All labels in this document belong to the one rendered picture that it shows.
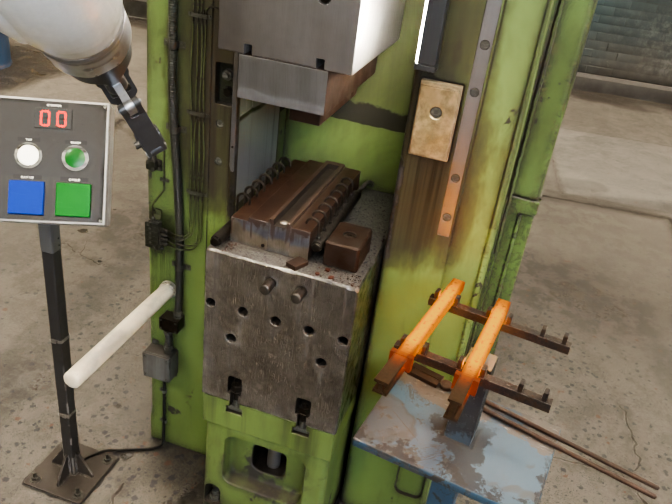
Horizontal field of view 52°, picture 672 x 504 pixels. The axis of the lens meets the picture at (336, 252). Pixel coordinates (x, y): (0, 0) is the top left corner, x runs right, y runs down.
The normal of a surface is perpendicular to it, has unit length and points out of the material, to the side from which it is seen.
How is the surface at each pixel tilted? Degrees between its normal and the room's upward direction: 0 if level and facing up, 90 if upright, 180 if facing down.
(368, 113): 90
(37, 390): 0
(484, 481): 0
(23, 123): 60
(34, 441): 0
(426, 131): 90
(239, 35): 90
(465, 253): 90
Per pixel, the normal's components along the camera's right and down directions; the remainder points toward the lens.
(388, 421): 0.11, -0.86
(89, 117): 0.16, 0.00
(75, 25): 0.49, 0.87
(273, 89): -0.31, 0.44
